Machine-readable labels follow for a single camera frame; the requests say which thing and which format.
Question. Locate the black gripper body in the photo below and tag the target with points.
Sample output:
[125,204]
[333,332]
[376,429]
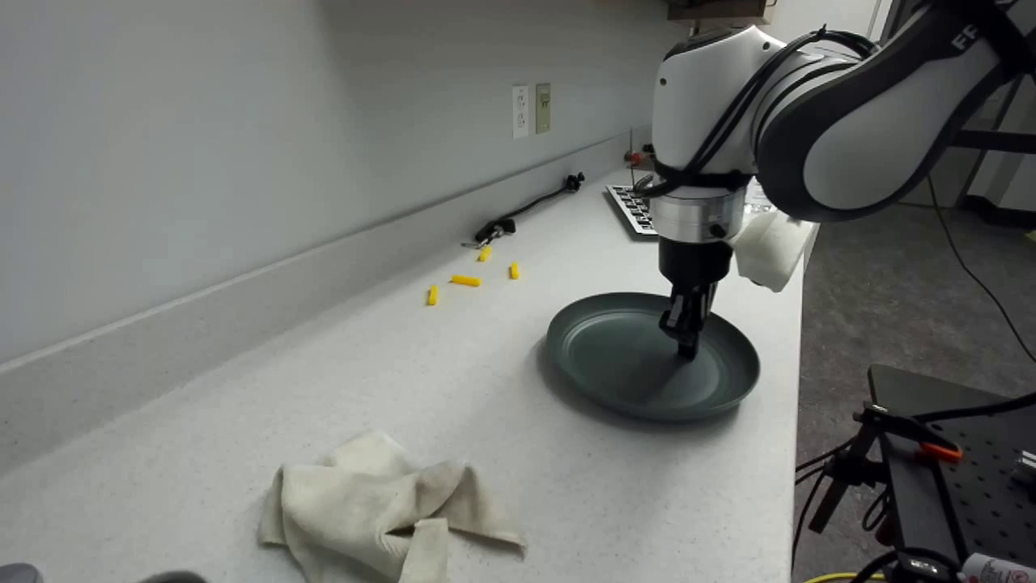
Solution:
[690,270]

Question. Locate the dark green round plate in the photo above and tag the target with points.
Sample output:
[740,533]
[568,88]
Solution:
[618,362]

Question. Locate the cream cloth towel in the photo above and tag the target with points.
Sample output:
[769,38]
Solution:
[357,508]

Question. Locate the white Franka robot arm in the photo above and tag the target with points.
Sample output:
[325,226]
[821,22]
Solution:
[862,141]

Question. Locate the black breadboard table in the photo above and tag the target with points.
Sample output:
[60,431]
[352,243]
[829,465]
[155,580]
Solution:
[973,497]

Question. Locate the white item with label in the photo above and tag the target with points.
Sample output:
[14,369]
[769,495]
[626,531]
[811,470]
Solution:
[999,570]

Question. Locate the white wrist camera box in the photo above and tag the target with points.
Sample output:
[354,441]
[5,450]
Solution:
[777,255]

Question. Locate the black clamp mount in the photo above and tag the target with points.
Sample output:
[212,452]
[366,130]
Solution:
[853,470]

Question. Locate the beige wall outlet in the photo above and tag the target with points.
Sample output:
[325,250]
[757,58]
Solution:
[542,109]

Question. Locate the white wall outlet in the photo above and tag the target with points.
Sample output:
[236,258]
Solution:
[518,111]

